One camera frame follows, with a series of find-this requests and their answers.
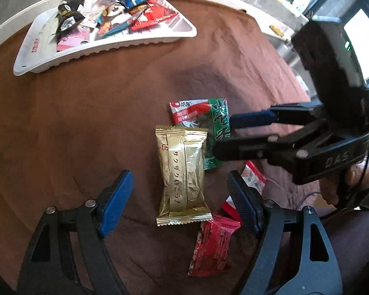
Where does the dark red snack packet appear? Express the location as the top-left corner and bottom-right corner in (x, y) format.
(187, 215), (241, 277)

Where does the gold snack packet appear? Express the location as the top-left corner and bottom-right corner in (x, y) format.
(155, 125), (213, 226)

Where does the person's right hand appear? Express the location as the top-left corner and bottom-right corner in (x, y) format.
(319, 161), (369, 207)

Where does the red white fruit snack packet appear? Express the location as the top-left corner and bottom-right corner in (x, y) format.
(222, 161), (267, 222)

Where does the black snack packet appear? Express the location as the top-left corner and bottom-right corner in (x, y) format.
(55, 0), (85, 40)

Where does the green white seaweed snack packet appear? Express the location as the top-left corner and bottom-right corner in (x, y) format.
(169, 99), (231, 171)

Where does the brown tablecloth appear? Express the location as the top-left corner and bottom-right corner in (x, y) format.
(0, 0), (369, 295)

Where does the pink snack packet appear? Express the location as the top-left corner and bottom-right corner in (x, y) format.
(56, 25), (90, 52)

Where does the white plastic tray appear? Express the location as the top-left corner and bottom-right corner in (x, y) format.
(13, 0), (197, 76)

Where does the large red snack bag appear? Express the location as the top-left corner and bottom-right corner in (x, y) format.
(130, 0), (179, 32)

